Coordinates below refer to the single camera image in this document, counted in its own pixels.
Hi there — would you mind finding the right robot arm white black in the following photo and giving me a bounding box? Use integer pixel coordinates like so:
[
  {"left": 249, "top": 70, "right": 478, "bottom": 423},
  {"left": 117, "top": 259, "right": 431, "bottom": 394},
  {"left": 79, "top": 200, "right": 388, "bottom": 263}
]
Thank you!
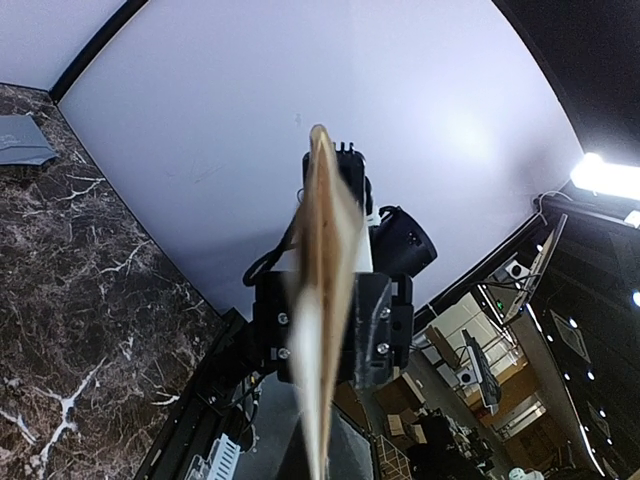
[{"left": 243, "top": 206, "right": 437, "bottom": 389}]

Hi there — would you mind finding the beige letter paper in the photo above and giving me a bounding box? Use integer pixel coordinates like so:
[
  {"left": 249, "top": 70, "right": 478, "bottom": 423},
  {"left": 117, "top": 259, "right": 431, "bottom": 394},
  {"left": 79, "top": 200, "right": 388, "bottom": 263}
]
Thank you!
[{"left": 287, "top": 124, "right": 365, "bottom": 479}]

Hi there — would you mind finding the black right frame post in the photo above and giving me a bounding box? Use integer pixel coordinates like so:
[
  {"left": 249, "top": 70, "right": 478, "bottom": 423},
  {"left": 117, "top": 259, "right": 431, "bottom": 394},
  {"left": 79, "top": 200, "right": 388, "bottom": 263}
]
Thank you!
[{"left": 48, "top": 0, "right": 149, "bottom": 104}]

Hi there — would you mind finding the white slotted cable duct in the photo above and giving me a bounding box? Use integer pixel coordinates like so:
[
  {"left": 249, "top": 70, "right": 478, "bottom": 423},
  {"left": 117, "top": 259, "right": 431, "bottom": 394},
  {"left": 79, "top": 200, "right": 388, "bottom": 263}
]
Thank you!
[{"left": 184, "top": 434, "right": 246, "bottom": 480}]

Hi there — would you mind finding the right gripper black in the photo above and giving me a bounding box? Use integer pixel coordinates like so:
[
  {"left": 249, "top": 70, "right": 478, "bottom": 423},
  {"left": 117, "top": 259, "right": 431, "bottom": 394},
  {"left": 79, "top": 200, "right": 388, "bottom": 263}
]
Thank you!
[{"left": 253, "top": 272, "right": 414, "bottom": 389}]

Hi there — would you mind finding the black front table rail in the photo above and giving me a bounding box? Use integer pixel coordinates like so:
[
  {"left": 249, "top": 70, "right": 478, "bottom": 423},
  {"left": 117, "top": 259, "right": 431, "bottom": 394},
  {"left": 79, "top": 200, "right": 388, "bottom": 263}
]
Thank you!
[{"left": 135, "top": 308, "right": 262, "bottom": 479}]

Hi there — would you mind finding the grey envelope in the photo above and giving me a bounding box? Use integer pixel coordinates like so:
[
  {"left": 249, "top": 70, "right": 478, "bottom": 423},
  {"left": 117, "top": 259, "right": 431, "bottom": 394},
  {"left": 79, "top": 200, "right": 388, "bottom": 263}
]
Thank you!
[{"left": 0, "top": 115, "right": 57, "bottom": 166}]

